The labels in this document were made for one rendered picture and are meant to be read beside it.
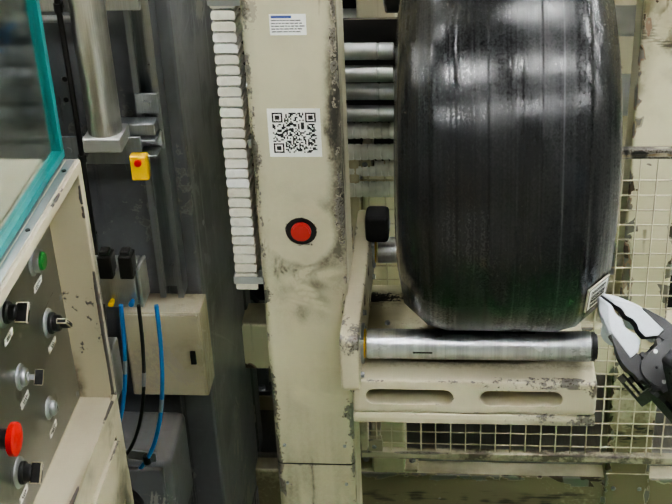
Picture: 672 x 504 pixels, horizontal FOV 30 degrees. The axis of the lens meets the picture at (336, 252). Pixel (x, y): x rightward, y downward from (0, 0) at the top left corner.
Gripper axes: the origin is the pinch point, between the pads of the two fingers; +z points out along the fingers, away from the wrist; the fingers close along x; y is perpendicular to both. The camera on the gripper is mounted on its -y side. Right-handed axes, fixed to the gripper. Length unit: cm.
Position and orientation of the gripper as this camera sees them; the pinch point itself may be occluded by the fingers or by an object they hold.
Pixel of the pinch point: (608, 301)
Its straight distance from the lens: 173.5
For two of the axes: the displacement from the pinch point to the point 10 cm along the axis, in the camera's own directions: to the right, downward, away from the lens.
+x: 7.7, -5.8, 2.6
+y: -0.9, 3.1, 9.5
